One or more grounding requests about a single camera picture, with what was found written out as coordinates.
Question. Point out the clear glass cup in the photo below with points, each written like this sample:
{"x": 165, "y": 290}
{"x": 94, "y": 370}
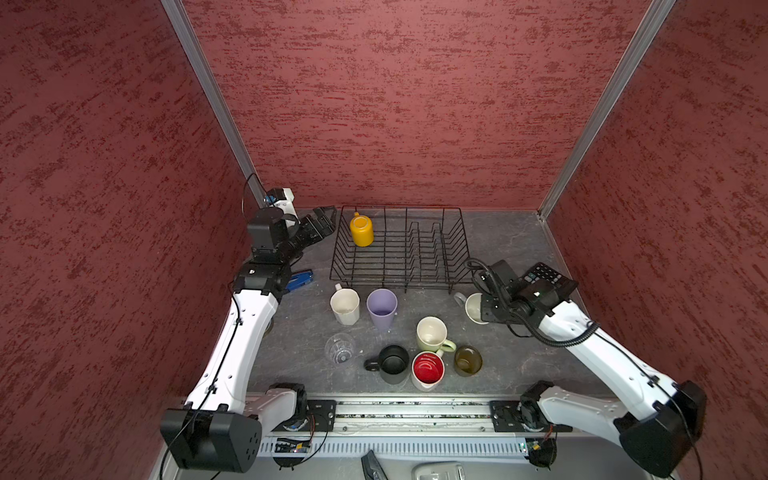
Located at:
{"x": 340, "y": 348}

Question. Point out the olive green glass cup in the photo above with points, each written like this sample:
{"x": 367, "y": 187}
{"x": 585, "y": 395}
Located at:
{"x": 468, "y": 361}

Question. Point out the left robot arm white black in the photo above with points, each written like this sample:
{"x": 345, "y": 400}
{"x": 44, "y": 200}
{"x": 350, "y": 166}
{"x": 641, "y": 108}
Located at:
{"x": 212, "y": 431}

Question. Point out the grey device at bottom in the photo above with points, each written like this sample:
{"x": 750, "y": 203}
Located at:
{"x": 439, "y": 471}

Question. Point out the grey white mug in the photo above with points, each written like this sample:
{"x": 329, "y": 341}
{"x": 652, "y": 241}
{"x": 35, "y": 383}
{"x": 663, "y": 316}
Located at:
{"x": 472, "y": 306}

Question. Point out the blue black tool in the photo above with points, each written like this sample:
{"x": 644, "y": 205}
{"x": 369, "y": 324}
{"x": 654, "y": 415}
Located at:
{"x": 300, "y": 279}

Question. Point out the black mug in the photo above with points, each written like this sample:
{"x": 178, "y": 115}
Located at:
{"x": 392, "y": 364}

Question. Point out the black object at bottom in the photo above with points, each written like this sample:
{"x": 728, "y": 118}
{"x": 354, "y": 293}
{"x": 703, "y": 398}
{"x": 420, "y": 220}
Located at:
{"x": 371, "y": 467}

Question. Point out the red inside white mug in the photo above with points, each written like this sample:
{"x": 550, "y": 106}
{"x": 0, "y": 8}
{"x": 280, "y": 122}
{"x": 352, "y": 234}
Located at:
{"x": 427, "y": 370}

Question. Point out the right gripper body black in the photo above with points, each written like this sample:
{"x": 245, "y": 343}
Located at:
{"x": 495, "y": 310}

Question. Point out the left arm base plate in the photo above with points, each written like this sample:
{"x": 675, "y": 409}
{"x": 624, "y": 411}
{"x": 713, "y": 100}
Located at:
{"x": 319, "y": 415}

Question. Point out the aluminium rail frame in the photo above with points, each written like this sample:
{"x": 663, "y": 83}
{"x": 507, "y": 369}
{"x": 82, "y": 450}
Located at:
{"x": 403, "y": 428}

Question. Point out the pale green mug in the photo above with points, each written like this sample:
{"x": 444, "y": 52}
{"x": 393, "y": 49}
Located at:
{"x": 432, "y": 335}

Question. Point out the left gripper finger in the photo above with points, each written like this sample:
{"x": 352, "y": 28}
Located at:
{"x": 326, "y": 215}
{"x": 322, "y": 231}

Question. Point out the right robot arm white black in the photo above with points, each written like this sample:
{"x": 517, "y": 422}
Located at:
{"x": 654, "y": 419}

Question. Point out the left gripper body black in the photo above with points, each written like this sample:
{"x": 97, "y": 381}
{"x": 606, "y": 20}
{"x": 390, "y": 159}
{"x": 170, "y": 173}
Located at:
{"x": 301, "y": 236}

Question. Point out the black calculator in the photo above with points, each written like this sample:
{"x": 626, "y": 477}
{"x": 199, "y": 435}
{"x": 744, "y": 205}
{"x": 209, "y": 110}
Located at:
{"x": 563, "y": 285}

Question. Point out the black wire dish rack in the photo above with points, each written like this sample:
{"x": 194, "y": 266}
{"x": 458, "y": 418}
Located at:
{"x": 413, "y": 247}

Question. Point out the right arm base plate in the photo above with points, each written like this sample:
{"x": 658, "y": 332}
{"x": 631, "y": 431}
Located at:
{"x": 507, "y": 415}

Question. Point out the cream white mug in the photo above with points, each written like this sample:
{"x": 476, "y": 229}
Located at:
{"x": 345, "y": 305}

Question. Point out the yellow mug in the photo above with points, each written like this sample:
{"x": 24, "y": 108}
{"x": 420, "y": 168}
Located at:
{"x": 361, "y": 229}

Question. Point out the lilac plastic cup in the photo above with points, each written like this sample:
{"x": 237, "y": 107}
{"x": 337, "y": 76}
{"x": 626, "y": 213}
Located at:
{"x": 382, "y": 306}

